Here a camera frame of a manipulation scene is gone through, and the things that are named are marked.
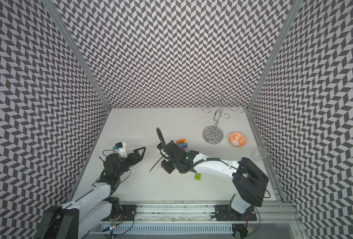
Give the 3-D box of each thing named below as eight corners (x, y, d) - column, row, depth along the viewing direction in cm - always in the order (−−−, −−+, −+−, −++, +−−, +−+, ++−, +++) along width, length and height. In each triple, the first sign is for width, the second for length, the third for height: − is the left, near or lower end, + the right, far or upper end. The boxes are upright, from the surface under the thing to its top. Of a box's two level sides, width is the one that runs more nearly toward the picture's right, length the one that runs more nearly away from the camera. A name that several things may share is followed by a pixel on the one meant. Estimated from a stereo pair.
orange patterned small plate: (230, 148, 97) (232, 144, 93) (227, 135, 103) (229, 132, 100) (245, 148, 97) (247, 144, 93) (241, 135, 103) (243, 132, 100)
